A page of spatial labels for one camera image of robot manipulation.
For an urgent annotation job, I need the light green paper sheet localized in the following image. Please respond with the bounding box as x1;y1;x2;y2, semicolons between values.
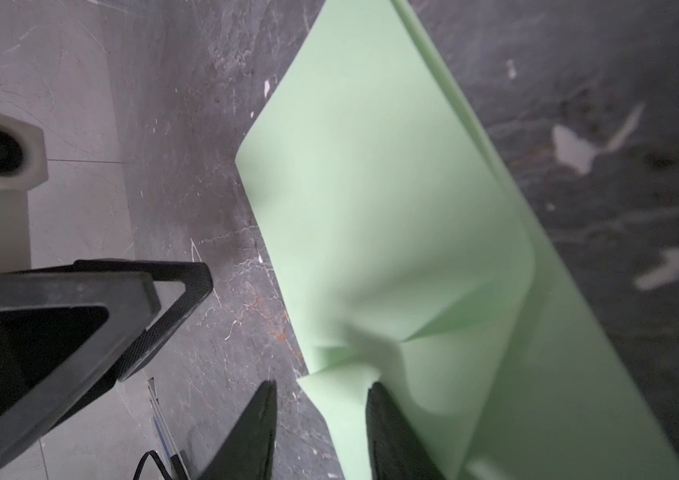
235;1;679;479

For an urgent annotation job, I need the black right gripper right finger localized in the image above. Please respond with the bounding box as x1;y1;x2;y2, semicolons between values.
365;382;445;480

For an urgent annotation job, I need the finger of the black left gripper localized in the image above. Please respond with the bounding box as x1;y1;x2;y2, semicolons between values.
14;259;213;429
0;272;160;468

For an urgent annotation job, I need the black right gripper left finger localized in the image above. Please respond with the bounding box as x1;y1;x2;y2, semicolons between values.
199;380;277;480

